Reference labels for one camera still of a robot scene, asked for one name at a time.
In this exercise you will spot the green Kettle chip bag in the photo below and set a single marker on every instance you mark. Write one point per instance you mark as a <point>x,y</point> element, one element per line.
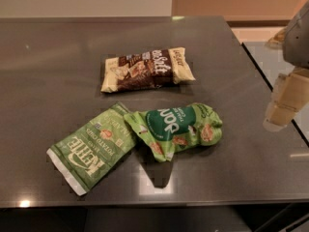
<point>88,154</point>

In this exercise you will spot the green crumpled snack bag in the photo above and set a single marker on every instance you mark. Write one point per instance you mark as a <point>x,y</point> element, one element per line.
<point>168,131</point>

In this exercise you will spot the brown and cream chip bag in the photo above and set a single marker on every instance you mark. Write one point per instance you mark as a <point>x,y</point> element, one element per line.
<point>149,70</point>

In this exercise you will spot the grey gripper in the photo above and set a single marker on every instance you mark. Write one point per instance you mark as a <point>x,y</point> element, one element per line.
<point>297,43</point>

